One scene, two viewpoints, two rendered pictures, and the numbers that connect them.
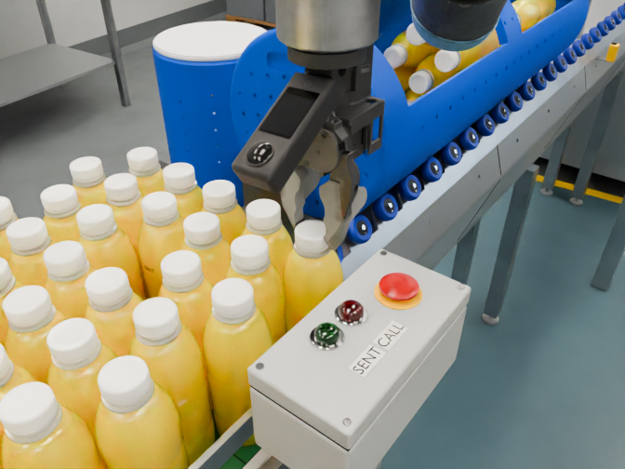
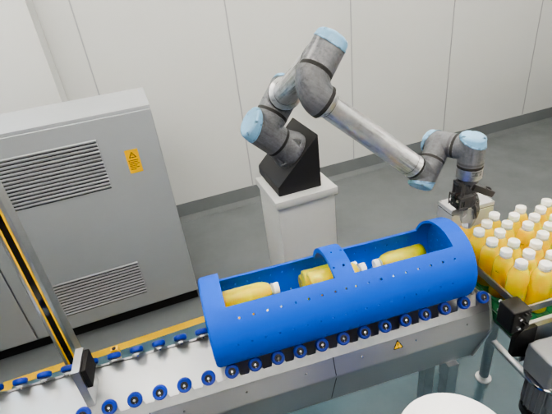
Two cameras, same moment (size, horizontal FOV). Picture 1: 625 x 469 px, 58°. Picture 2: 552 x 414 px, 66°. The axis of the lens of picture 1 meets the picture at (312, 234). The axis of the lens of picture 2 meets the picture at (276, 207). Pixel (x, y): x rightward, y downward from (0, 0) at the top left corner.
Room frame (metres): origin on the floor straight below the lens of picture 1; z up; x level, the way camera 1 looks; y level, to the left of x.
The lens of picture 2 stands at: (2.02, 0.34, 2.05)
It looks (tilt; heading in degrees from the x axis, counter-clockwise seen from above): 30 degrees down; 221
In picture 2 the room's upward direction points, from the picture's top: 7 degrees counter-clockwise
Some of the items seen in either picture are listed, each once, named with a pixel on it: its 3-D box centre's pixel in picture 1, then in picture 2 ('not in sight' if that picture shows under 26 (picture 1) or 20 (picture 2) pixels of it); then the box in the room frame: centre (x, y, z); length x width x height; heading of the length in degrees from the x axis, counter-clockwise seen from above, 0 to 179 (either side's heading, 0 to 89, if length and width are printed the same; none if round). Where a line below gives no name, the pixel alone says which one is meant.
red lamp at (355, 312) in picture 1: (351, 310); not in sight; (0.36, -0.03, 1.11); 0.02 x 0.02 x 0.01
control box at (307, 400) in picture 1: (365, 362); (465, 210); (0.35, -0.05, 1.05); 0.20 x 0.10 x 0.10; 142
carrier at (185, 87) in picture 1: (229, 197); not in sight; (1.36, 0.24, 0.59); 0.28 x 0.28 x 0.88
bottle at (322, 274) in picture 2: not in sight; (334, 275); (1.09, -0.25, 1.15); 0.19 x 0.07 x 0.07; 142
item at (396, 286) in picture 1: (398, 288); not in sight; (0.39, -0.08, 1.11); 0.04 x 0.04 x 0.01
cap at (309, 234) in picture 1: (312, 234); not in sight; (0.49, 0.00, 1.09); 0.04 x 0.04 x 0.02
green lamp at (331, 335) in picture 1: (326, 333); not in sight; (0.33, -0.01, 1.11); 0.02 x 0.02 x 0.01
